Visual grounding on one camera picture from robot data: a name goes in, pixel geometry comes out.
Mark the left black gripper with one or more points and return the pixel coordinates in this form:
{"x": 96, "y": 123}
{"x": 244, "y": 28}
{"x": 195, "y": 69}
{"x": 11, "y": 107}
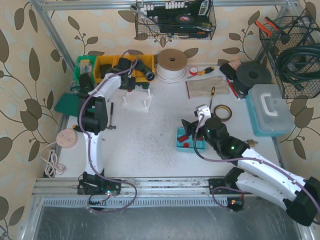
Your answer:
{"x": 128, "y": 83}

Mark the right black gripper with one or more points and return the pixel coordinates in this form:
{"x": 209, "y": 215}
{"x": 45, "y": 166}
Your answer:
{"x": 191, "y": 128}

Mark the small claw hammer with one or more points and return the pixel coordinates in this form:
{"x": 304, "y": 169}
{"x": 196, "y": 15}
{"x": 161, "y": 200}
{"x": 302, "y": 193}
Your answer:
{"x": 111, "y": 126}

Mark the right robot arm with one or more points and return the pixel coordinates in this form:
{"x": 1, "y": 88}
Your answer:
{"x": 252, "y": 173}

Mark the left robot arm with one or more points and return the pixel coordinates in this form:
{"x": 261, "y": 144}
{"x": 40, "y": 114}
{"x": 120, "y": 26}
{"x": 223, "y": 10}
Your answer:
{"x": 93, "y": 120}

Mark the white peg fixture base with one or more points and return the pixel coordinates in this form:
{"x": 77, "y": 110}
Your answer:
{"x": 137, "y": 100}

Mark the blue plastic tray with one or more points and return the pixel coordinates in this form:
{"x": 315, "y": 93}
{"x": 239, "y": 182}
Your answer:
{"x": 200, "y": 143}

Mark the black pipe fitting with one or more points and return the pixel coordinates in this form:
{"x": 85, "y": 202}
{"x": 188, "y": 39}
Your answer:
{"x": 146, "y": 71}

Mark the yellow storage bin left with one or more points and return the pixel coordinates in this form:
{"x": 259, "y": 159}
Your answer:
{"x": 102, "y": 64}

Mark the yellow storage bin right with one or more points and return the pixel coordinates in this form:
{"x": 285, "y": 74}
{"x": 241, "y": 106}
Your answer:
{"x": 148, "y": 61}

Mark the beige work glove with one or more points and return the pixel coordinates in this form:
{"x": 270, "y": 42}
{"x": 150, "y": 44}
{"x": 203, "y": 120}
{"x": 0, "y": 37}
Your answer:
{"x": 203, "y": 87}

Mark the brown tape roll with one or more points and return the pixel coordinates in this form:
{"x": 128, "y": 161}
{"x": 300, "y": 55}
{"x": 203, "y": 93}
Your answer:
{"x": 225, "y": 108}

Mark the black green meter device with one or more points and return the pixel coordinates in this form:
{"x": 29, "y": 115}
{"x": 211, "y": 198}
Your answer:
{"x": 86, "y": 85}

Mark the yellow black slim screwdriver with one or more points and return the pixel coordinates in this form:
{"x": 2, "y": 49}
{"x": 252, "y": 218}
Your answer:
{"x": 211, "y": 97}

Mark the green storage bin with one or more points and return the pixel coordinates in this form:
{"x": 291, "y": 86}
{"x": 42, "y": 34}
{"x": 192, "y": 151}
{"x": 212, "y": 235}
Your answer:
{"x": 84, "y": 65}

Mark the red white tape roll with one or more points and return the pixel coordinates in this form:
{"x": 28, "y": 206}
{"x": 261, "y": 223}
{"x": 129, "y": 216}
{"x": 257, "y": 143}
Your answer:
{"x": 193, "y": 71}

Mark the red utility knife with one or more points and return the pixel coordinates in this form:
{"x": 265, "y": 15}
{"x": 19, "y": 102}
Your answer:
{"x": 238, "y": 94}

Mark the green foam pad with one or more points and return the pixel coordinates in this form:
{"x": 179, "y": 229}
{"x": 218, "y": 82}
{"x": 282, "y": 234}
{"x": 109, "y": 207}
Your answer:
{"x": 67, "y": 104}

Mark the brass padlock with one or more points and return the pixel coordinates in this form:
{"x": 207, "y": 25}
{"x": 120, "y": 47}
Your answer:
{"x": 251, "y": 142}

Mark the silver wrench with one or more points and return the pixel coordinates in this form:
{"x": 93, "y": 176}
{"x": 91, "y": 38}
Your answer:
{"x": 136, "y": 10}

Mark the black disc spool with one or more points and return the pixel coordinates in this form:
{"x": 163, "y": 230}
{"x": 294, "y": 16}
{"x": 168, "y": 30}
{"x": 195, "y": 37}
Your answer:
{"x": 249, "y": 74}

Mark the pink round power strip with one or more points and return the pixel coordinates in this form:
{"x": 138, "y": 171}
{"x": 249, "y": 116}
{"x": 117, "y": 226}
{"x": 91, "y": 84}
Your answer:
{"x": 67, "y": 138}

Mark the teal clear toolbox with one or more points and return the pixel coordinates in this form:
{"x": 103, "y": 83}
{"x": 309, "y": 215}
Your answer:
{"x": 268, "y": 111}

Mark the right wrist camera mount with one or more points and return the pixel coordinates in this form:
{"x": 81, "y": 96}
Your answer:
{"x": 203, "y": 112}

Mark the white cable spool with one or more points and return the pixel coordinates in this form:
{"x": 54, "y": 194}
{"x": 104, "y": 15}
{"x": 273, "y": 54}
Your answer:
{"x": 171, "y": 66}

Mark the top wire basket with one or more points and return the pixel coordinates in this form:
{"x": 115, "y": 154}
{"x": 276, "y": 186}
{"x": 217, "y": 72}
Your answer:
{"x": 177, "y": 19}

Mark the wire basket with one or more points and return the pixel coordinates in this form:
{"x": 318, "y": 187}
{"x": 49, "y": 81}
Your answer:
{"x": 292, "y": 46}
{"x": 177, "y": 19}

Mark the aluminium front rail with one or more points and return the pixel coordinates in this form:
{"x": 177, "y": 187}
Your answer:
{"x": 142, "y": 192}

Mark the right wire basket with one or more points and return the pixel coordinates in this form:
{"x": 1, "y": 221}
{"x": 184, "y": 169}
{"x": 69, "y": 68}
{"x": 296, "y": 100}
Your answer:
{"x": 292, "y": 46}

